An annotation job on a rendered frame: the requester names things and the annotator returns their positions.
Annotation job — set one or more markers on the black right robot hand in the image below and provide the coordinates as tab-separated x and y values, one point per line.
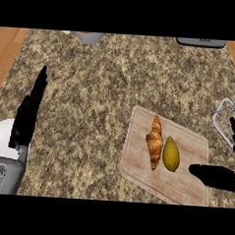
217	176

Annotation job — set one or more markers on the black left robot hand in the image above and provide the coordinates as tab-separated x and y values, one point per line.
27	114

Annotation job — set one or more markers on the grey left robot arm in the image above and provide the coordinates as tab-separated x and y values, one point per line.
4	175

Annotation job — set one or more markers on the yellow lemon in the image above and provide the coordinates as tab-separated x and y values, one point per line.
171	154

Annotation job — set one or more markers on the pale wooden cutting board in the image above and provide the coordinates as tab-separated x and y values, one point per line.
167	158

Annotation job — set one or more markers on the white plate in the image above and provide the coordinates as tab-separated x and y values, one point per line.
1	138

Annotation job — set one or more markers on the brown croissant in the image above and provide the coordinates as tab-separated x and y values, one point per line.
155	143

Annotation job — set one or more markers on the grey rounded container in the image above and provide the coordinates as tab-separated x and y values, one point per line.
90	37

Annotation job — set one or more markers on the dark grey appliance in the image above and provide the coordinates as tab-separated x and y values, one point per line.
201	42

